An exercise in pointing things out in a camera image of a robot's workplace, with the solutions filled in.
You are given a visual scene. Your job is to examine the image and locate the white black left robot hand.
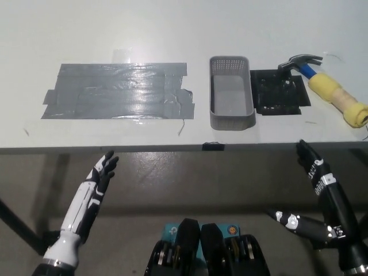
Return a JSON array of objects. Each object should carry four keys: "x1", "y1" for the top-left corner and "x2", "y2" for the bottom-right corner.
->
[{"x1": 59, "y1": 150, "x2": 120, "y2": 245}]

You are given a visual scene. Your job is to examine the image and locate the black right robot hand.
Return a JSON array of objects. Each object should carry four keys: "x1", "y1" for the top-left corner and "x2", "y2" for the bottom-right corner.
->
[{"x1": 266, "y1": 139, "x2": 368, "y2": 274}]

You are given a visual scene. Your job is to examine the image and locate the hammer with yellow handle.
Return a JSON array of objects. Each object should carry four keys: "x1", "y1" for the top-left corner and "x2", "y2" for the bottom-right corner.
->
[{"x1": 277, "y1": 53, "x2": 368, "y2": 129}]

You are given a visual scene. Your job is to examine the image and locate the black robot body teal tops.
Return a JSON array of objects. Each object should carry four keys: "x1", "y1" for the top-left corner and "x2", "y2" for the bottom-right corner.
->
[{"x1": 143, "y1": 218, "x2": 271, "y2": 276}]

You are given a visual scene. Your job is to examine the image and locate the black metal table leg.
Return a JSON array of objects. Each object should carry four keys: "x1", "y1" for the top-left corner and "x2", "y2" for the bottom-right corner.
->
[{"x1": 0, "y1": 198, "x2": 47, "y2": 256}]

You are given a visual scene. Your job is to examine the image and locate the small black tape piece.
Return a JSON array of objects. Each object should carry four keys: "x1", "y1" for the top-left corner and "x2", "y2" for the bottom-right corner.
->
[{"x1": 201, "y1": 141, "x2": 225, "y2": 151}]

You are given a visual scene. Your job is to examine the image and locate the grey plastic basket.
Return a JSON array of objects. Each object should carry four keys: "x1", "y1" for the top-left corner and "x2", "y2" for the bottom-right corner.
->
[{"x1": 209, "y1": 55, "x2": 256, "y2": 130}]

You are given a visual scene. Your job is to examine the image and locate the grey duct tape patch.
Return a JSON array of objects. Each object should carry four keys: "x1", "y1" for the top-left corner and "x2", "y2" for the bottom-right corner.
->
[{"x1": 40, "y1": 62, "x2": 196, "y2": 120}]

